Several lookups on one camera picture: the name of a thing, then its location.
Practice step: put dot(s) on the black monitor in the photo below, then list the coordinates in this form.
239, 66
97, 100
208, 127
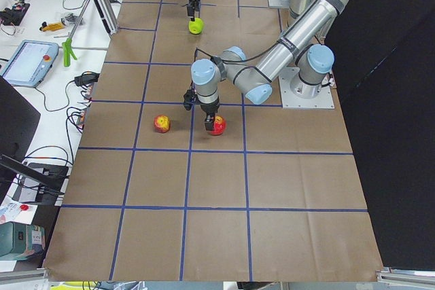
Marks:
19, 122

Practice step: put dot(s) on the brown paper mat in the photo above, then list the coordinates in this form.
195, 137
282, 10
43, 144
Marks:
276, 197

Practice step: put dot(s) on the reacher grabber tool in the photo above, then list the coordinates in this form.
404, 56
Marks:
67, 33

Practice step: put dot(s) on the green box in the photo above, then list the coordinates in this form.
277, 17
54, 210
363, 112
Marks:
21, 241

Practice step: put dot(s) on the dark red apple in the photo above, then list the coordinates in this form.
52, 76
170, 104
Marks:
219, 126

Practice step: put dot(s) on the teach pendant tablet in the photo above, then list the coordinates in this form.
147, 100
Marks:
30, 63

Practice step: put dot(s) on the black power adapter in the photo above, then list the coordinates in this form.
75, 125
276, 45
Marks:
86, 78

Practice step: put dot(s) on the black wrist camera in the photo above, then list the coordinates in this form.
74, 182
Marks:
190, 99

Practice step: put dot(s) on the green apple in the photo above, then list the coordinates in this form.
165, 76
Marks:
196, 26

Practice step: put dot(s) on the red yellow apple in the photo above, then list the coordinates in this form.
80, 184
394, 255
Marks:
162, 123

